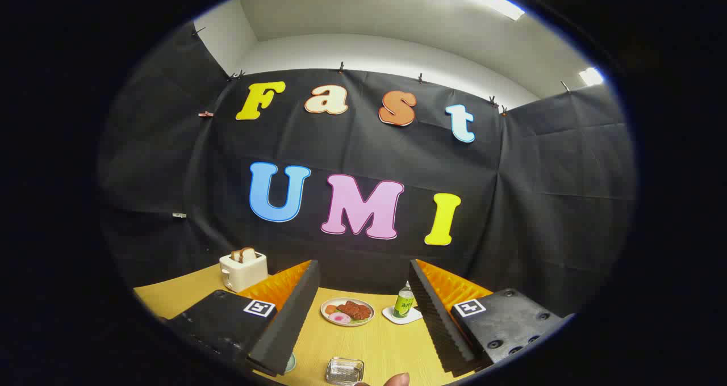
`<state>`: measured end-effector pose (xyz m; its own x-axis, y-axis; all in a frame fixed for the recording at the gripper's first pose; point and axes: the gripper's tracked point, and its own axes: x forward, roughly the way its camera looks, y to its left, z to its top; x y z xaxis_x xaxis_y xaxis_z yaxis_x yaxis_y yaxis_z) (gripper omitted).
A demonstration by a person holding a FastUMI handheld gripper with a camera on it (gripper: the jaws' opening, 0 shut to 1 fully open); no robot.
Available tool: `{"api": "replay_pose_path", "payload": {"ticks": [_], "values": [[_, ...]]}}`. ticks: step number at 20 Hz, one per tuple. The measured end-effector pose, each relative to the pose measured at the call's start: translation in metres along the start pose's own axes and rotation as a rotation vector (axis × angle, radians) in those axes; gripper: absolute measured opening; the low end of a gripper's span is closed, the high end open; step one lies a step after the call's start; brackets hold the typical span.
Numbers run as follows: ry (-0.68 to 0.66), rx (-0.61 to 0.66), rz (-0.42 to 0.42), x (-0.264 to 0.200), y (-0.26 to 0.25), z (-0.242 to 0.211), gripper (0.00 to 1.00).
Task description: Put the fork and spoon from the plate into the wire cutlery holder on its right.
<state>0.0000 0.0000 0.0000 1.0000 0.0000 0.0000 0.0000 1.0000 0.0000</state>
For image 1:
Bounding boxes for white toaster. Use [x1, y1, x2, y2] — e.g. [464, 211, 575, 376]
[219, 251, 269, 293]

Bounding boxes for white square coaster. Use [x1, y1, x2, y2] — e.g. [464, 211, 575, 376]
[382, 305, 424, 325]

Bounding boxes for metal wire toast rack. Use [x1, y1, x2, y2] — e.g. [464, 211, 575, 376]
[325, 356, 365, 385]

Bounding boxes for white round food plate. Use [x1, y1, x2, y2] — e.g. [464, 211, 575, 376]
[320, 298, 375, 327]

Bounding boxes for red-brown meat pieces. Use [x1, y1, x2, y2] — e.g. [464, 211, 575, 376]
[342, 300, 372, 321]

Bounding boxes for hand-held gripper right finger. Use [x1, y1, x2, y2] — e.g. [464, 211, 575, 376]
[408, 258, 575, 376]

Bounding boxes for black backdrop cloth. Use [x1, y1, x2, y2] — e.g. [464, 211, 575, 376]
[97, 20, 637, 318]

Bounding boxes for green drink bottle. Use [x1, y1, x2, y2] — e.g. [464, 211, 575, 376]
[393, 281, 416, 318]

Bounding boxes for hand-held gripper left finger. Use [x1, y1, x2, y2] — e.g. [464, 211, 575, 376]
[162, 259, 321, 376]

